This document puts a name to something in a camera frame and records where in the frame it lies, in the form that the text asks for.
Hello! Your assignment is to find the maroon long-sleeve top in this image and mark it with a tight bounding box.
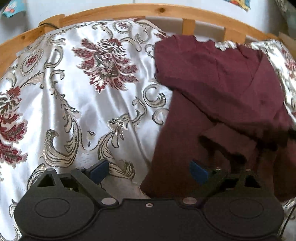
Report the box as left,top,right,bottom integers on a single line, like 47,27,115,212
140,35,295,201

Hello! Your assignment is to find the floral satin bedspread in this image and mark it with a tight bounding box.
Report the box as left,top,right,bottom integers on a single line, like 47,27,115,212
1,19,295,240

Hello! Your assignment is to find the colourful landscape poster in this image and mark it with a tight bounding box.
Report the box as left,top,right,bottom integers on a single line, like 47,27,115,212
224,0,250,11

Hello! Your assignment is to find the plastic-wrapped bedding bundle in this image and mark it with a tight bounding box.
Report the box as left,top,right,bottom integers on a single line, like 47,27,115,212
275,0,295,29

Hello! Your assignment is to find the orange-haired anime poster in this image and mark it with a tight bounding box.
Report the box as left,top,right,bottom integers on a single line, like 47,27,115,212
1,0,27,18

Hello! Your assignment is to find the black cable on bedframe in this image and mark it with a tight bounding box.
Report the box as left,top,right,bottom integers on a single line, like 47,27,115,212
38,22,58,30

